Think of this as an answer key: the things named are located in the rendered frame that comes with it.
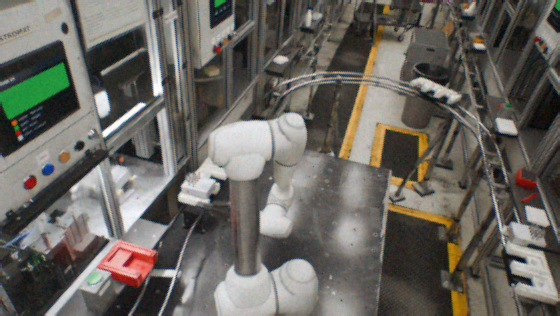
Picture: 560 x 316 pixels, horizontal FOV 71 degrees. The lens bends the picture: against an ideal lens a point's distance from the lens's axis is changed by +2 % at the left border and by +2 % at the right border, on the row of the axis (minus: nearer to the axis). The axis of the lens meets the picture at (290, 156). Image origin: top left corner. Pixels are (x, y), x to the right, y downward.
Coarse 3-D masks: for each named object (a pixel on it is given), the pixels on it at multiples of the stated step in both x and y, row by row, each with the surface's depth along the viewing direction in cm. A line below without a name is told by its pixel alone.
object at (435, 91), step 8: (416, 80) 308; (424, 80) 310; (424, 88) 299; (432, 88) 303; (440, 88) 303; (424, 96) 303; (432, 96) 299; (440, 96) 294; (448, 96) 295; (456, 96) 292
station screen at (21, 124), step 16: (48, 64) 96; (64, 64) 101; (16, 80) 89; (64, 96) 104; (32, 112) 95; (48, 112) 100; (64, 112) 105; (16, 128) 92; (32, 128) 96; (16, 144) 93
